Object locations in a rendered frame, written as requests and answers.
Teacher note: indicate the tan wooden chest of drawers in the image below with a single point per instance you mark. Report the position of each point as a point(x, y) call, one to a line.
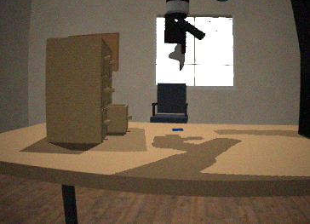
point(72, 89)

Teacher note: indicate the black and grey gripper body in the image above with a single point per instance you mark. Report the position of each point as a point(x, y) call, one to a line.
point(172, 29)

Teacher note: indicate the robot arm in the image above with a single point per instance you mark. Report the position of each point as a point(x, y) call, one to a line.
point(182, 6)

